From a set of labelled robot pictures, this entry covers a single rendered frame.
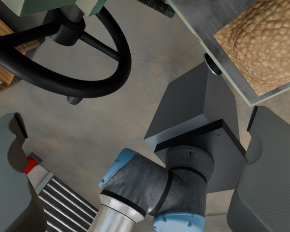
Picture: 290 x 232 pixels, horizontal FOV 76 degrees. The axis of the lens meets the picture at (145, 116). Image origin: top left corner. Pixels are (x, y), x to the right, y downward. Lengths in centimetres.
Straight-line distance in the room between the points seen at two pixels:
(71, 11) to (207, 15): 22
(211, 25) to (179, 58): 99
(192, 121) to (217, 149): 13
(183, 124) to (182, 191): 25
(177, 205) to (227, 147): 27
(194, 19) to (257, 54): 7
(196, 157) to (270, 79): 52
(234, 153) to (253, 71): 54
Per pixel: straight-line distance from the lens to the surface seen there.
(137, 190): 56
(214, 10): 21
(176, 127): 74
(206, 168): 72
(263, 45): 19
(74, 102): 36
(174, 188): 60
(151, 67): 125
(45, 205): 305
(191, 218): 60
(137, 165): 57
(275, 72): 21
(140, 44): 122
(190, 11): 21
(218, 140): 69
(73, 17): 36
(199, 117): 70
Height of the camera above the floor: 110
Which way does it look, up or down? 48 degrees down
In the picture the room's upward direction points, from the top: 153 degrees counter-clockwise
